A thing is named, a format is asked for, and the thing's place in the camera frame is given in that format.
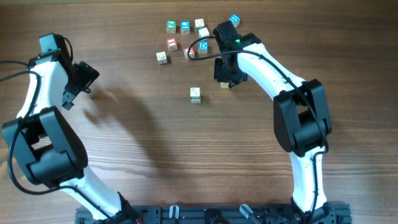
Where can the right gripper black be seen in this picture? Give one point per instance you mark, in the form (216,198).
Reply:
(218,74)

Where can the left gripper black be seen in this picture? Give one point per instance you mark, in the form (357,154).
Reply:
(89,74)

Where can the yellow sided picture block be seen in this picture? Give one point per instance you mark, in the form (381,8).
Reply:
(224,85)

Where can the white block teal side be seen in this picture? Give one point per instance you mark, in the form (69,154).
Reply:
(195,93)

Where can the wooden W block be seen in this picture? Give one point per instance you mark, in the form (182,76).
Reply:
(195,100)

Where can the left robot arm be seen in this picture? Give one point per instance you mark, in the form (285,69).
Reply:
(55,80)

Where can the blue D block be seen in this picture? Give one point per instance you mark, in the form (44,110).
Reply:
(203,47)

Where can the red A block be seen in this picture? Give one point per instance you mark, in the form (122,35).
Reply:
(189,53)

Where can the blue block far right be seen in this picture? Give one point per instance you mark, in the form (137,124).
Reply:
(235,20)

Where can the plain block green side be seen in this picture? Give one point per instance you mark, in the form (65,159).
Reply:
(199,24)

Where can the blue top block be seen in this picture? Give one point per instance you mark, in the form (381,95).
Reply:
(185,27)

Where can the red top block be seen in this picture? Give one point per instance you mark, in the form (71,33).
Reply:
(172,44)

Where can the plain block red side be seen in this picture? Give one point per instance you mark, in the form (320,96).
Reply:
(161,58)

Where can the green N block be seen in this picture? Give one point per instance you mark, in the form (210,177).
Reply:
(171,26)

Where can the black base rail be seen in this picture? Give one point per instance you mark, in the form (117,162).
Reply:
(273,213)

